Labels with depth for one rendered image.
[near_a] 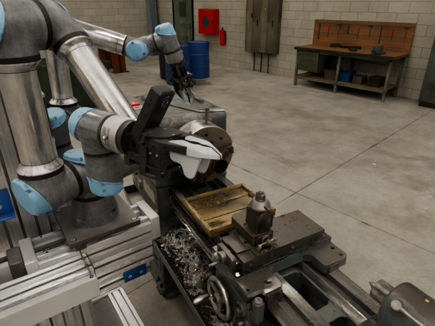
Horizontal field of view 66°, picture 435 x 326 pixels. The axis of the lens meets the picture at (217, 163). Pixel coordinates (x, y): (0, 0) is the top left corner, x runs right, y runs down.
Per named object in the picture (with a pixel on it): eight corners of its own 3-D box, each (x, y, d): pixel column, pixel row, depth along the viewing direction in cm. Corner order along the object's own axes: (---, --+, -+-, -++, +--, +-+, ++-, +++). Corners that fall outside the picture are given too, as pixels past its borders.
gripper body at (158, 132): (188, 172, 66) (143, 157, 72) (191, 129, 63) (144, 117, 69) (162, 183, 60) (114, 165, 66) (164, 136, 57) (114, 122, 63)
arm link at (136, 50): (8, -5, 116) (149, 39, 122) (25, -5, 126) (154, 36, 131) (8, 29, 120) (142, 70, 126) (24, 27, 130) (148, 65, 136)
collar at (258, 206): (245, 203, 126) (245, 196, 125) (262, 198, 129) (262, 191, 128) (257, 214, 120) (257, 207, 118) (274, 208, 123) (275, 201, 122)
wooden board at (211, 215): (182, 205, 172) (182, 198, 170) (242, 188, 187) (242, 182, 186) (210, 238, 148) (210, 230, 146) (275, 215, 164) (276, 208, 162)
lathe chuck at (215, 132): (171, 179, 181) (174, 122, 169) (221, 172, 196) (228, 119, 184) (177, 186, 174) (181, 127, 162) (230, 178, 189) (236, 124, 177)
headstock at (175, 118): (124, 152, 233) (117, 96, 216) (188, 140, 253) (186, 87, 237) (153, 189, 186) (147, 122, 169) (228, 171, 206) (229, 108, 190)
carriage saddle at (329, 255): (210, 257, 137) (210, 246, 134) (298, 224, 157) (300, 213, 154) (252, 311, 113) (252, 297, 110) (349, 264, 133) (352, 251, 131)
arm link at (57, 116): (35, 147, 139) (26, 115, 133) (50, 135, 151) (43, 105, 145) (64, 147, 139) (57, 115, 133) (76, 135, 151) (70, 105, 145)
